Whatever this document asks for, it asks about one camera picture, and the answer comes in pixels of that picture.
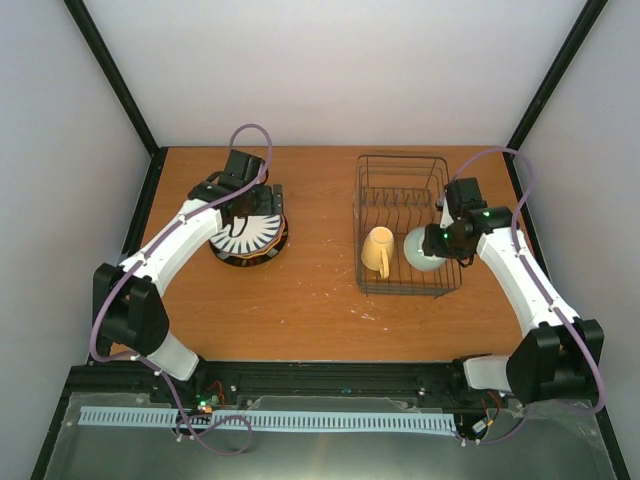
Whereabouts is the white plate with blue stripes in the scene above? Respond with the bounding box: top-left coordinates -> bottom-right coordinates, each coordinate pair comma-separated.
210,215 -> 284,256

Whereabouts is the green patterned small bowl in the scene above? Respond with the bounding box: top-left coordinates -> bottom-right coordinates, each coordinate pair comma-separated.
403,226 -> 446,272

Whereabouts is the dark wire dish rack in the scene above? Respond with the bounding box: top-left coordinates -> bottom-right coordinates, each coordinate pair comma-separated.
353,153 -> 462,297

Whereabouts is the yellow ceramic mug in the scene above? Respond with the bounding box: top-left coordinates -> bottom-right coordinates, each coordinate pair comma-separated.
360,226 -> 395,279

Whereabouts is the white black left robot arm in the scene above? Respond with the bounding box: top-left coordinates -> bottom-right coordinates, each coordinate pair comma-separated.
90,149 -> 288,403

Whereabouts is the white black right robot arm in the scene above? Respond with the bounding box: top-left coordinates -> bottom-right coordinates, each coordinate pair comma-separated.
417,177 -> 606,410

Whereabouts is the dark striped bottom plate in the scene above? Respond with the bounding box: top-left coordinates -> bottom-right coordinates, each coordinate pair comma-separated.
209,215 -> 289,268

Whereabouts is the small green-lit circuit board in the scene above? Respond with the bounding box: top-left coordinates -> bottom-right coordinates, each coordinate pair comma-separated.
197,393 -> 226,415

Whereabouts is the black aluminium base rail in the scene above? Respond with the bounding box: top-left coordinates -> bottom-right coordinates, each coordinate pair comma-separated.
64,360 -> 596,416

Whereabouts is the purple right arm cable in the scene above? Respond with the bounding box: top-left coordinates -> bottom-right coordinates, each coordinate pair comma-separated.
434,146 -> 608,447

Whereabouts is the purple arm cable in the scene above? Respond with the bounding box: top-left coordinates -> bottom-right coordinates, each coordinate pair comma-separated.
434,146 -> 608,447
88,123 -> 274,456

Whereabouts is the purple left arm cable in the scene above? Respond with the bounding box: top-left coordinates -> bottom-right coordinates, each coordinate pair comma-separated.
88,123 -> 274,456

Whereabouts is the black left frame post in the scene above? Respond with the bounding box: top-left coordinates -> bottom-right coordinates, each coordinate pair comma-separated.
62,0 -> 161,156

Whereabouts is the black frame post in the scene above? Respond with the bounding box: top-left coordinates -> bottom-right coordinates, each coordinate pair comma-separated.
503,0 -> 610,156
62,0 -> 161,156

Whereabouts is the black right frame post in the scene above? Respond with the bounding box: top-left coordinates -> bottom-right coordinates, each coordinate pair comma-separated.
503,0 -> 610,156

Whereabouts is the light blue slotted cable duct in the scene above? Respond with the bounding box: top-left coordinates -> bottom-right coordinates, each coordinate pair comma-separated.
77,406 -> 456,436

